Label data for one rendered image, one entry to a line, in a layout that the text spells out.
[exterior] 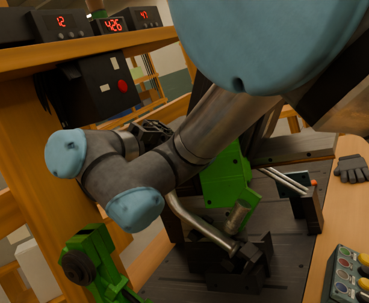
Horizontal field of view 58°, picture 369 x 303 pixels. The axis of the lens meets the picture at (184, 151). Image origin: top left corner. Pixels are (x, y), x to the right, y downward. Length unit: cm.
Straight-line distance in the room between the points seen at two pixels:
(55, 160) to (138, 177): 13
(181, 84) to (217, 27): 1089
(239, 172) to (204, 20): 61
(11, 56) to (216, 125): 41
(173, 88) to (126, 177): 1076
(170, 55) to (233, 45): 1090
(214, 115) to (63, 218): 52
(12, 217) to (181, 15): 74
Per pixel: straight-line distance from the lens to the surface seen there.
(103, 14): 113
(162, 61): 1124
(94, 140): 53
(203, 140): 46
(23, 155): 79
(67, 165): 51
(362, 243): 89
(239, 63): 16
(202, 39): 18
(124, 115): 649
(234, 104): 40
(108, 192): 48
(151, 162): 50
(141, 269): 108
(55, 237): 83
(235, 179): 77
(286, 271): 84
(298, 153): 84
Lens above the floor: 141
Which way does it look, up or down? 14 degrees down
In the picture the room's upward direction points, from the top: 19 degrees counter-clockwise
